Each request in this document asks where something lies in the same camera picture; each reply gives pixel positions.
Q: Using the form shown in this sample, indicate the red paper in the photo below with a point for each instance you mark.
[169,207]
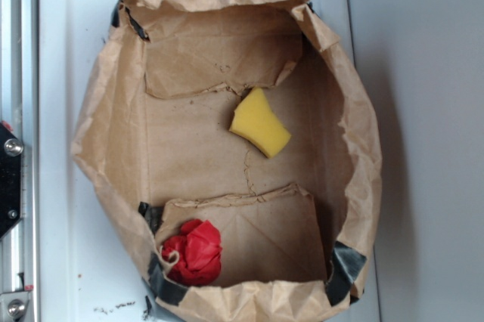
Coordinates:
[195,253]

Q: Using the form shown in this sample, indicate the yellow sponge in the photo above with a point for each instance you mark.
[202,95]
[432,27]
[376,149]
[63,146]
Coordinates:
[255,121]

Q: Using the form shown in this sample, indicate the brown paper bag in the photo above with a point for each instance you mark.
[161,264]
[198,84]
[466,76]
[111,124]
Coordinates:
[153,137]

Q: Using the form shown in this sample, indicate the white plastic bin lid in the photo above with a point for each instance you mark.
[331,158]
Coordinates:
[85,273]

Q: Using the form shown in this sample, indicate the black metal bracket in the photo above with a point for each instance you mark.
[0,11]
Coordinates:
[10,180]

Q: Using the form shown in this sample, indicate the aluminium frame rail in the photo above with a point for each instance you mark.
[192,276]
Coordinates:
[19,105]

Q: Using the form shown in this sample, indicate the silver corner bracket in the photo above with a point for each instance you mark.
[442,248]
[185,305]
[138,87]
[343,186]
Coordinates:
[15,307]

